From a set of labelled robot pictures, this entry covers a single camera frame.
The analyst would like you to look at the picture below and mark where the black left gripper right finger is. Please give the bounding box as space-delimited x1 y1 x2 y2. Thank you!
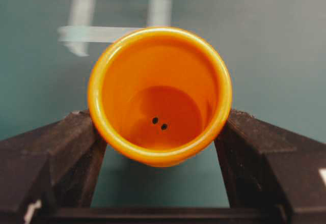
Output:
214 109 325 223

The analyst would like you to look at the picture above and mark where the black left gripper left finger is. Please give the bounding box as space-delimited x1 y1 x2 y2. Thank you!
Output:
1 110 106 223

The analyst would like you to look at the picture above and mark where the orange plastic cup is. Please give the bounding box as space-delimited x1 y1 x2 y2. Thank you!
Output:
88 27 232 167

